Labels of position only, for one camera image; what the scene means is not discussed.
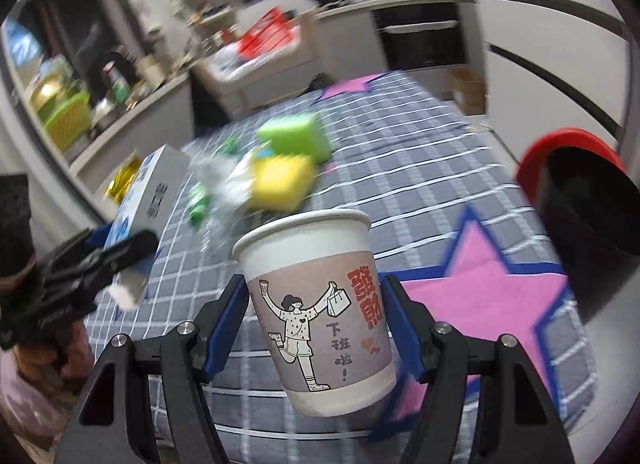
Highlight green sponge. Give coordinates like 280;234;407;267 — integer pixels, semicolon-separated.
256;114;332;162

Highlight small brown cardboard box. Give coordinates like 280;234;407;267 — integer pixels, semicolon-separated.
447;69;487;116

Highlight spray bottle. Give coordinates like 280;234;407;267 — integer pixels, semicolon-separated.
102;61;131;100

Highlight green white plastic bottle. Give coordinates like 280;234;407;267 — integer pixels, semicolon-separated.
187;179;211;225

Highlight gold foil bag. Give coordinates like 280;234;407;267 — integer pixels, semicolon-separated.
102;154;143;205

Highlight person's left forearm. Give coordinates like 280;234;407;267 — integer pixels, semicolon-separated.
0;324;96;450

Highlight grey checked star tablecloth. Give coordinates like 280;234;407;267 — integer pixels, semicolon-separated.
82;71;596;464

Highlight blue white cardboard box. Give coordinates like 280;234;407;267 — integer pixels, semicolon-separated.
111;144;193;312

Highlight yellow sponge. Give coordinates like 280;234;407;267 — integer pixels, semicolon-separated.
249;154;317;212

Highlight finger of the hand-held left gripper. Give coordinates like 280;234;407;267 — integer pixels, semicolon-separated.
82;228;160;273
89;225;117;249

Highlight white kitchen counter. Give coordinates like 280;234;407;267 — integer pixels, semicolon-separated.
67;0;481;205

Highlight black trash bin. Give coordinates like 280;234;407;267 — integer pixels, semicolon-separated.
536;144;640;325

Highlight large white plastic bag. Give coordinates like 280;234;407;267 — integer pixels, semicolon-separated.
207;44;261;77

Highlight printed paper cup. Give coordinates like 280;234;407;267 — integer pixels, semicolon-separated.
232;209;398;417

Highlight green plastic basket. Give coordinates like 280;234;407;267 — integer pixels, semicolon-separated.
42;94;93;150

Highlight clear plastic bag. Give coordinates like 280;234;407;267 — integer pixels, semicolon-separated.
192;154;261;255

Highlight white refrigerator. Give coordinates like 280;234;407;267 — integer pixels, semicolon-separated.
465;0;640;145

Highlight red stool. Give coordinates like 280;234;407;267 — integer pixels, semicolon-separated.
515;128;626;210

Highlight black built-in oven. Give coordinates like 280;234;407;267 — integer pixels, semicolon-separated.
372;1;468;72

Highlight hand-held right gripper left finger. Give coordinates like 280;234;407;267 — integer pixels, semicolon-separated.
54;274;251;464

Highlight red plastic basket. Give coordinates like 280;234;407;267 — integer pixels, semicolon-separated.
237;6;296;57

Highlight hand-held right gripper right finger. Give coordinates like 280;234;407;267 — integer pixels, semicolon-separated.
380;274;576;464

